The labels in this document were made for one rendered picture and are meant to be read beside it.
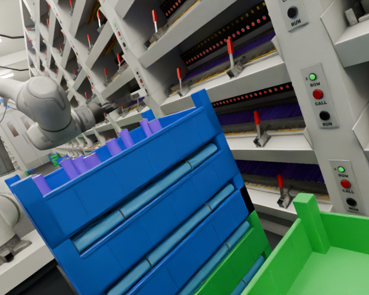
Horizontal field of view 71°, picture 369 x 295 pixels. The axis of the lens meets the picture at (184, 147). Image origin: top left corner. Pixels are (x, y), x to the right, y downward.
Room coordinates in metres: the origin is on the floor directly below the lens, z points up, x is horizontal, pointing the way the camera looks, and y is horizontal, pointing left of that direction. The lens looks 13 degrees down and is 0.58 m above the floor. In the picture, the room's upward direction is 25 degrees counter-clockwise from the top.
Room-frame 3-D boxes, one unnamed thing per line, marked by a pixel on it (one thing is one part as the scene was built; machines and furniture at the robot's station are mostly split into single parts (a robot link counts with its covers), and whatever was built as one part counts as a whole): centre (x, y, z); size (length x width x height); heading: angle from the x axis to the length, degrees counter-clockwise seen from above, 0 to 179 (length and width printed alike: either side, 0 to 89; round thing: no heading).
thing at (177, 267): (0.43, 0.11, 0.36); 0.30 x 0.20 x 0.08; 125
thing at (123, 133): (0.51, 0.10, 0.52); 0.02 x 0.02 x 0.06
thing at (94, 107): (1.00, 0.22, 0.61); 0.09 x 0.08 x 0.07; 116
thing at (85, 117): (0.97, 0.29, 0.61); 0.09 x 0.06 x 0.09; 26
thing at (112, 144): (0.43, 0.11, 0.52); 0.02 x 0.02 x 0.06
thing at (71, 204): (0.43, 0.11, 0.52); 0.30 x 0.20 x 0.08; 125
